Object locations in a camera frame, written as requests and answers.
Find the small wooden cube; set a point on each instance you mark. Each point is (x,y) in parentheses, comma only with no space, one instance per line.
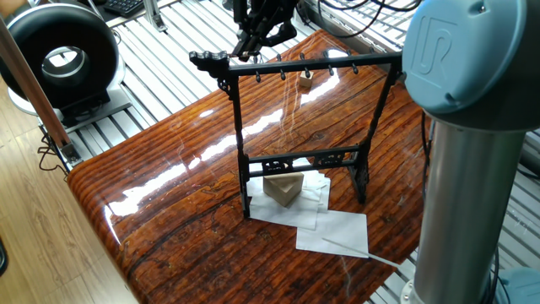
(305,82)

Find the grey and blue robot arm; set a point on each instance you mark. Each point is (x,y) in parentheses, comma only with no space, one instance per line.
(468,101)

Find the black round duct fan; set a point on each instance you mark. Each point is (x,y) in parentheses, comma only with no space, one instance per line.
(25,42)

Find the black keyboard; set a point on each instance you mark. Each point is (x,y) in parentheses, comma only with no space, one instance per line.
(126,7)

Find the brown wooden pole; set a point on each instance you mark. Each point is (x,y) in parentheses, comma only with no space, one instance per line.
(34,84)

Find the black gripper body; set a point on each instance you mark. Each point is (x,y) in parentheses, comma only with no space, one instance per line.
(265,10)

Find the black metal pen rack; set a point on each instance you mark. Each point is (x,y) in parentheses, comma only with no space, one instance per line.
(299,159)

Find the large wooden block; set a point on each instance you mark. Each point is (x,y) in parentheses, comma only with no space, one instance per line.
(283,187)

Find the white paper sheet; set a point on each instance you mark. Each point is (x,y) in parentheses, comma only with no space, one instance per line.
(257,203)
(337,235)
(319,190)

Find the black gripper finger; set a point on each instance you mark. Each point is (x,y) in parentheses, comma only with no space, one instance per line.
(272,34)
(246,40)

